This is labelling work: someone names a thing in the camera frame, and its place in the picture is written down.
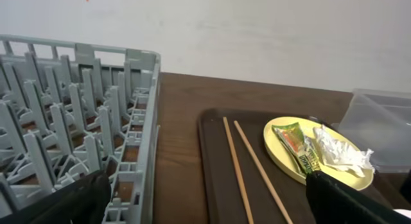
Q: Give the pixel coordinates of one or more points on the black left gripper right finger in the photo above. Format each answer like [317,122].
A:
[332,201]

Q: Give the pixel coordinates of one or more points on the brown serving tray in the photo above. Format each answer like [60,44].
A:
[224,200]

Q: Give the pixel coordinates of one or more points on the clear plastic bin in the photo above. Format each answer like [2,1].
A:
[380,120]

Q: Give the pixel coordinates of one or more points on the grey dish rack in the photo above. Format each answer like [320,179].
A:
[69,109]

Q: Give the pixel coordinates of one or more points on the white napkin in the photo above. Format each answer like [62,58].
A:
[341,155]

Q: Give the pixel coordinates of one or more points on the green snack wrapper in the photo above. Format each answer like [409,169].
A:
[300,146]

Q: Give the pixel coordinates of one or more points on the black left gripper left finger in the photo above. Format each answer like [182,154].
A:
[83,201]

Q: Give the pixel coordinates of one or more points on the yellow plate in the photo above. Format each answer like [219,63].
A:
[284,160]

